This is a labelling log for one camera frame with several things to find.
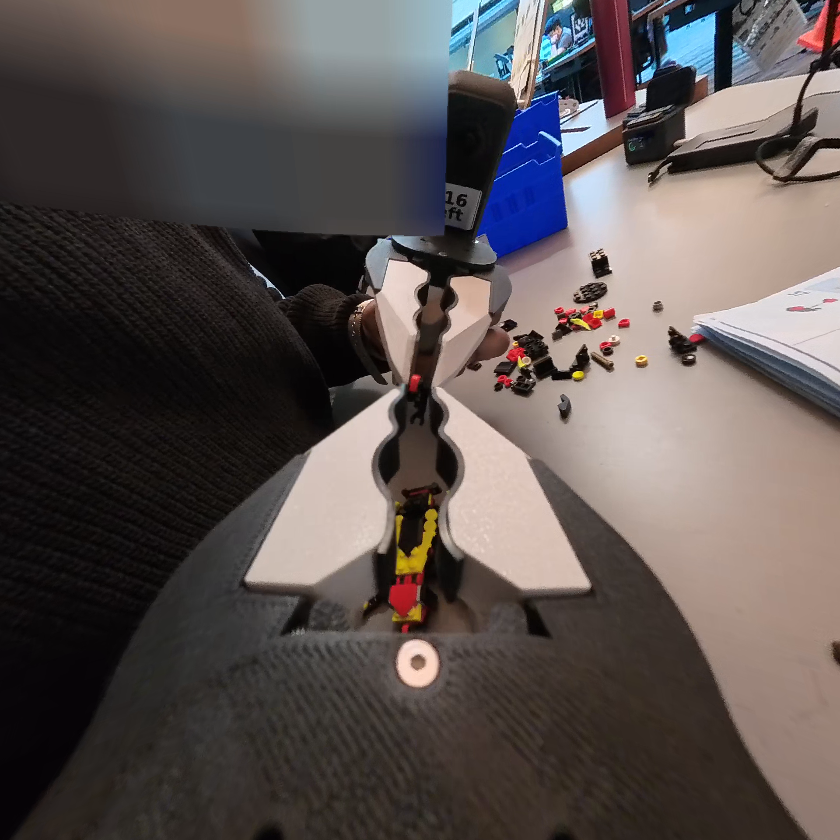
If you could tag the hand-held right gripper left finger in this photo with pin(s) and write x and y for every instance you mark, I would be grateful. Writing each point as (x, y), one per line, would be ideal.
(321, 518)

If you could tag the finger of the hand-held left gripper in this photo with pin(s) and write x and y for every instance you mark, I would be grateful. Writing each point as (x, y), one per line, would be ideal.
(472, 308)
(397, 321)

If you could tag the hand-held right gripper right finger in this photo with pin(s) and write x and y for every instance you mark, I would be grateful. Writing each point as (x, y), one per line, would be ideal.
(518, 518)

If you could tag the small black lego clip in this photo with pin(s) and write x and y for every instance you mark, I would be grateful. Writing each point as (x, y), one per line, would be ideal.
(417, 407)

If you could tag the lego spider model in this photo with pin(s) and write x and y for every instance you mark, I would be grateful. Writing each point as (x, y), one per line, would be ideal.
(413, 558)

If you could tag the lego instruction booklet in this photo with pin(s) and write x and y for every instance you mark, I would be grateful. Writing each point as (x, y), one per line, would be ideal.
(781, 341)

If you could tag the person's left forearm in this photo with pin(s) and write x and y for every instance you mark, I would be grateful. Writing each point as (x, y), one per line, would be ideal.
(315, 334)

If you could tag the pile of loose lego pieces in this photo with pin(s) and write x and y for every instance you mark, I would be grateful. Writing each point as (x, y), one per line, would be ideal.
(538, 354)

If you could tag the black round lego plate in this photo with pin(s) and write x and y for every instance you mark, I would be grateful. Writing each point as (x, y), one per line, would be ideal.
(590, 292)

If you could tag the person's left hand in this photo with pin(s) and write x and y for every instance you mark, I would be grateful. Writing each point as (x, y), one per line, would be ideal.
(492, 348)

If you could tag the blue bin with tag sticker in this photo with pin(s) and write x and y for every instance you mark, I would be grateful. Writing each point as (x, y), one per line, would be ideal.
(531, 197)

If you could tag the black device with display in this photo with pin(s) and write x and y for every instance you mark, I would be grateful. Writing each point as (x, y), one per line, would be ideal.
(656, 124)

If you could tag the black charger device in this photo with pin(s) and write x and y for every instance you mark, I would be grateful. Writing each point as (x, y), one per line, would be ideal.
(735, 144)

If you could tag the orange traffic cone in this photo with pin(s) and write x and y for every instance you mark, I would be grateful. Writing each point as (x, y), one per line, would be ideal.
(820, 26)

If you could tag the black lego bracket block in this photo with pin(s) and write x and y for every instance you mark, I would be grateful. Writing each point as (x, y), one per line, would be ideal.
(600, 264)

